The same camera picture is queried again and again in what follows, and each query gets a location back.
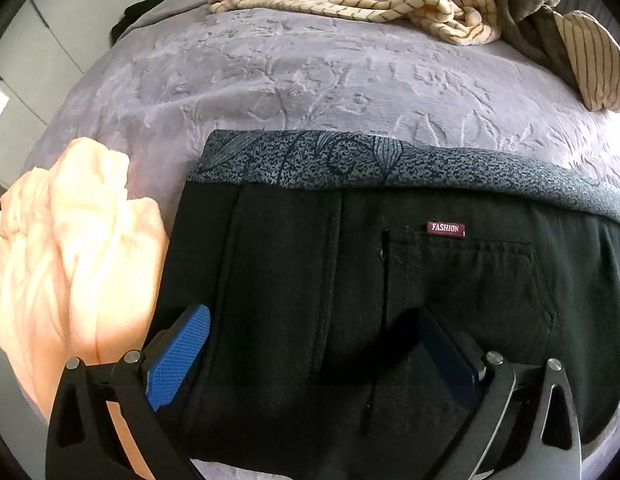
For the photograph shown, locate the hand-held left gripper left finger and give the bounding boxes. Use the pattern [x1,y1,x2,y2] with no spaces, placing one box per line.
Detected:
[45,304,212,480]

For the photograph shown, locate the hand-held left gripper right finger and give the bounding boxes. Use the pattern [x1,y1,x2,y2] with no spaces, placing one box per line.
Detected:
[409,307,583,480]

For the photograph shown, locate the black pants with patterned waistband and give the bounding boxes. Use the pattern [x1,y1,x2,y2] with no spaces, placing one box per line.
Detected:
[152,129,620,480]

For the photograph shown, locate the peach cloth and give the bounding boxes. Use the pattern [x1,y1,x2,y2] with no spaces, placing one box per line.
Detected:
[0,136,171,480]

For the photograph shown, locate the lilac embossed blanket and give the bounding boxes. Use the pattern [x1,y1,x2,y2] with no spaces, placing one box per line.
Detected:
[22,0,620,480]

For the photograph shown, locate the white wardrobe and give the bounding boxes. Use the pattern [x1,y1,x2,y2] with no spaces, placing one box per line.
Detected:
[0,0,158,188]

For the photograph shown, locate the olive grey garment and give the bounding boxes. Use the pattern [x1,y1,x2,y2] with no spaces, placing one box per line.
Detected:
[495,0,578,92]

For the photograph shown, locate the black cloth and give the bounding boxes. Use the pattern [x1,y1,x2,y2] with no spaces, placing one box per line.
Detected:
[109,0,152,45]

